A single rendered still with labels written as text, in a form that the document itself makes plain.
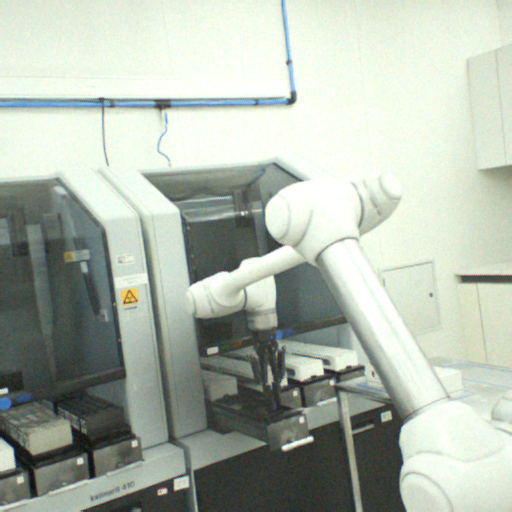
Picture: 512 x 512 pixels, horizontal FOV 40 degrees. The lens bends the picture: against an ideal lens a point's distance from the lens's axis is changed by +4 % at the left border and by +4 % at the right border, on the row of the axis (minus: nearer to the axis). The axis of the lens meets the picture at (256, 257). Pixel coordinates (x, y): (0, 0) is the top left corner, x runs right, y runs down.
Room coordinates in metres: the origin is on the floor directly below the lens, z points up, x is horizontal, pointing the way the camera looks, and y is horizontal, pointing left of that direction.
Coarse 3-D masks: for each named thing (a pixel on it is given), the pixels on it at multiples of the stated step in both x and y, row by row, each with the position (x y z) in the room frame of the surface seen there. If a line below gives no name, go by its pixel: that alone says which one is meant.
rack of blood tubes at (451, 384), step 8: (368, 368) 2.10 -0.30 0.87; (440, 368) 1.96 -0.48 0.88; (368, 376) 2.10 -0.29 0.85; (440, 376) 1.87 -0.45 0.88; (448, 376) 1.88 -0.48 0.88; (456, 376) 1.89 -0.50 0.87; (368, 384) 2.11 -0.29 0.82; (376, 384) 2.07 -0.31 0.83; (448, 384) 1.88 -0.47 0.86; (456, 384) 1.89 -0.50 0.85; (456, 392) 1.89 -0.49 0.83
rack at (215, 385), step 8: (208, 376) 2.31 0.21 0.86; (216, 376) 2.29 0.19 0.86; (224, 376) 2.27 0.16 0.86; (208, 384) 2.19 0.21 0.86; (216, 384) 2.19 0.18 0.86; (224, 384) 2.20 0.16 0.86; (232, 384) 2.22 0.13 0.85; (208, 392) 2.19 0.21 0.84; (216, 392) 2.18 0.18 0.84; (224, 392) 2.20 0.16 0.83; (232, 392) 2.21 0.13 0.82
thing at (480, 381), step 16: (448, 368) 2.20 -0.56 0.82; (464, 368) 2.18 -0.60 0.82; (480, 368) 2.16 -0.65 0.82; (496, 368) 2.14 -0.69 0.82; (336, 384) 2.16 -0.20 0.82; (352, 384) 2.13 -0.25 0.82; (464, 384) 2.00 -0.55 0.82; (480, 384) 1.98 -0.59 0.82; (496, 384) 1.96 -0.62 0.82; (384, 400) 1.95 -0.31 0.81; (464, 400) 1.84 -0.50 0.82; (480, 400) 1.83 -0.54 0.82; (496, 400) 1.81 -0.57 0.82; (352, 448) 2.15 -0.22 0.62; (352, 464) 2.15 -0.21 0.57; (352, 480) 2.14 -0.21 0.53; (352, 496) 2.15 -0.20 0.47
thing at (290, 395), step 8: (288, 384) 2.25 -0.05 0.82; (240, 392) 2.29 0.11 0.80; (248, 392) 2.26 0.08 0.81; (256, 392) 2.22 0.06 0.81; (272, 392) 2.18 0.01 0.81; (288, 392) 2.20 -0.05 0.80; (296, 392) 2.22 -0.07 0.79; (288, 400) 2.20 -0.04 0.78; (296, 400) 2.22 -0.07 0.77; (296, 408) 2.21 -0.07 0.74
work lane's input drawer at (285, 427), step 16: (208, 400) 2.18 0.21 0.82; (224, 400) 2.18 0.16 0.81; (240, 400) 2.18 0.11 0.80; (256, 400) 2.13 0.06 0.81; (208, 416) 2.17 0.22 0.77; (224, 416) 2.07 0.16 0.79; (240, 416) 2.00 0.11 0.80; (256, 416) 1.93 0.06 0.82; (272, 416) 1.91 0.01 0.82; (288, 416) 1.91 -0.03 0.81; (304, 416) 1.93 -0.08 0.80; (240, 432) 2.00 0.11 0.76; (256, 432) 1.92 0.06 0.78; (272, 432) 1.87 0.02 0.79; (288, 432) 1.90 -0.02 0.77; (304, 432) 1.93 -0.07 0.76; (272, 448) 1.87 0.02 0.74; (288, 448) 1.84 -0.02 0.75
